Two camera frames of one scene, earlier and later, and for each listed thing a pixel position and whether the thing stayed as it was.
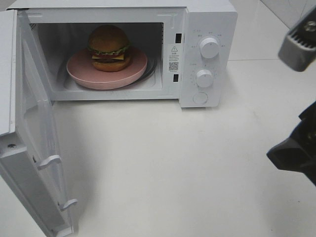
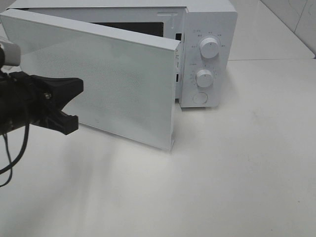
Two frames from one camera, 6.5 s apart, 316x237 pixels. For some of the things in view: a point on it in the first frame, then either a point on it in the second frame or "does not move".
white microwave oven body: (133, 50) does not move
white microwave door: (29, 132) → (131, 87)
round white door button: (200, 98) does not move
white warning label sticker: (174, 59) does not move
